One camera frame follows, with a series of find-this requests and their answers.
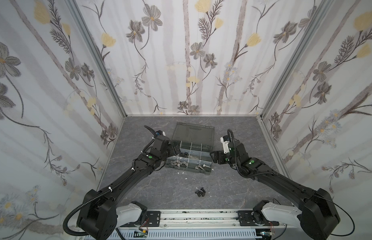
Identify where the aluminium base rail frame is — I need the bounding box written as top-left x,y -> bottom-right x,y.
70,208 -> 321,240

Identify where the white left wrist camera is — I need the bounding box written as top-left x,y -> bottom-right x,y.
155,130 -> 166,137

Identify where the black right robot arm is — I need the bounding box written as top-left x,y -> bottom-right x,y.
210,130 -> 340,240

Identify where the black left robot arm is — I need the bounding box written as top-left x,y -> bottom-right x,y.
62,127 -> 181,240

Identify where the white perforated cable duct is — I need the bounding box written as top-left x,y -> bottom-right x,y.
120,229 -> 262,240

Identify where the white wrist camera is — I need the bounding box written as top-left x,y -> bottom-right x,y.
155,130 -> 166,137
220,135 -> 230,154

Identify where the left aluminium corner post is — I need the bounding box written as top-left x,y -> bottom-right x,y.
65,0 -> 128,119

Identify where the black hex nut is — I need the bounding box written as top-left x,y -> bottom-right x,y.
179,152 -> 189,158

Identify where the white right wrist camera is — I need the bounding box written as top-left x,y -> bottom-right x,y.
220,135 -> 230,154

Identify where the aluminium corner post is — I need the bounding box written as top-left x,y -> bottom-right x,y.
65,0 -> 128,119
260,0 -> 333,120

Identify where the steel wing nut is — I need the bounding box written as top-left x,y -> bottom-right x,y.
171,161 -> 188,167

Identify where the green plastic organizer box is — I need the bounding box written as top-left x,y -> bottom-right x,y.
165,122 -> 215,175

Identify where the right aluminium corner post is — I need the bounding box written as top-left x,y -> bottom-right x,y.
260,0 -> 333,120

